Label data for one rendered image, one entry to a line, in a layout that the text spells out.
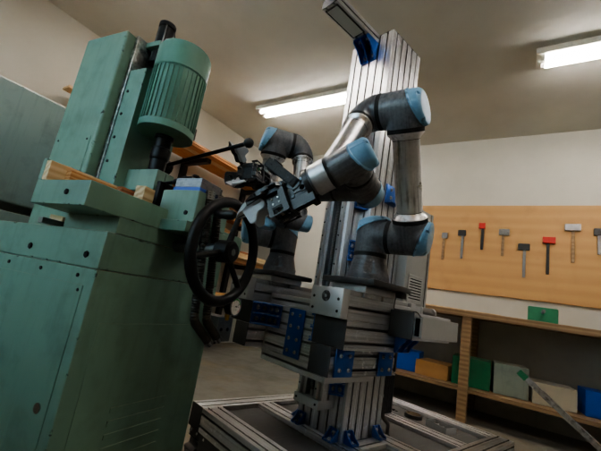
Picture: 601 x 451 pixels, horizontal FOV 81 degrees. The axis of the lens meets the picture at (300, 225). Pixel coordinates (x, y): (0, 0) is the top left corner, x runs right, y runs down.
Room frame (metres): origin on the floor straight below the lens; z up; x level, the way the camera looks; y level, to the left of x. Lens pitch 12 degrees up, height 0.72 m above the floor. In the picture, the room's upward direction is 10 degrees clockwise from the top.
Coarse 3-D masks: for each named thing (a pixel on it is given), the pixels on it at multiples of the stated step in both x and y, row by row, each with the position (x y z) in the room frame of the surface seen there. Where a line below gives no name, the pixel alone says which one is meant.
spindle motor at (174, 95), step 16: (160, 48) 1.02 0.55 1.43; (176, 48) 1.00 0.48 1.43; (192, 48) 1.01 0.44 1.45; (160, 64) 1.01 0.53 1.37; (176, 64) 1.00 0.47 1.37; (192, 64) 1.02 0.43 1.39; (208, 64) 1.08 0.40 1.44; (160, 80) 1.00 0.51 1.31; (176, 80) 1.01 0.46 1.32; (192, 80) 1.03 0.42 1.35; (160, 96) 1.00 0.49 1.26; (176, 96) 1.01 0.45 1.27; (192, 96) 1.04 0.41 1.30; (144, 112) 1.02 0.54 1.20; (160, 112) 1.00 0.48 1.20; (176, 112) 1.02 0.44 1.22; (192, 112) 1.05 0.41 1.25; (144, 128) 1.04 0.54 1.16; (160, 128) 1.02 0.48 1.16; (176, 128) 1.02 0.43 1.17; (192, 128) 1.08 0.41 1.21; (176, 144) 1.13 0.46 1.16
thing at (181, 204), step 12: (168, 192) 0.97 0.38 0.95; (180, 192) 0.95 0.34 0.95; (192, 192) 0.93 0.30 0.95; (204, 192) 0.93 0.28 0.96; (168, 204) 0.96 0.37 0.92; (180, 204) 0.94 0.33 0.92; (192, 204) 0.92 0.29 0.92; (204, 204) 0.94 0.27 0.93; (168, 216) 0.96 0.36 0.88; (180, 216) 0.94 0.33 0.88; (192, 216) 0.92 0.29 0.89
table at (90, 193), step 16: (48, 192) 0.82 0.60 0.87; (64, 192) 0.78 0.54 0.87; (80, 192) 0.76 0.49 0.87; (96, 192) 0.77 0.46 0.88; (112, 192) 0.80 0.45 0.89; (64, 208) 0.86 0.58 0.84; (80, 208) 0.81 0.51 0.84; (96, 208) 0.78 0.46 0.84; (112, 208) 0.81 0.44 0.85; (128, 208) 0.85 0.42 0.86; (144, 208) 0.89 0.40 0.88; (160, 208) 0.93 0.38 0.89; (144, 224) 0.90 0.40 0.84; (160, 224) 0.94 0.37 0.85; (176, 224) 0.91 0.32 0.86; (240, 240) 1.28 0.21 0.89
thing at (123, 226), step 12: (72, 216) 0.91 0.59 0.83; (84, 216) 0.89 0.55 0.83; (96, 216) 0.87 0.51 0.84; (84, 228) 0.89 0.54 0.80; (96, 228) 0.87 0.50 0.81; (108, 228) 0.85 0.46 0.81; (120, 228) 0.84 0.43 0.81; (132, 228) 0.87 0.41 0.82; (144, 228) 0.90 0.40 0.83; (156, 228) 0.93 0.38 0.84; (144, 240) 0.91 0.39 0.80; (156, 240) 0.94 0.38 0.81; (168, 240) 0.98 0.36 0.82
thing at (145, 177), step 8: (128, 176) 1.09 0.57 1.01; (136, 176) 1.07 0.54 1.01; (144, 176) 1.05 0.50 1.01; (152, 176) 1.04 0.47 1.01; (160, 176) 1.05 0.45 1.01; (168, 176) 1.07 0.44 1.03; (128, 184) 1.08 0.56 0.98; (136, 184) 1.07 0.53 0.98; (144, 184) 1.05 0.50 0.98; (152, 184) 1.03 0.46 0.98
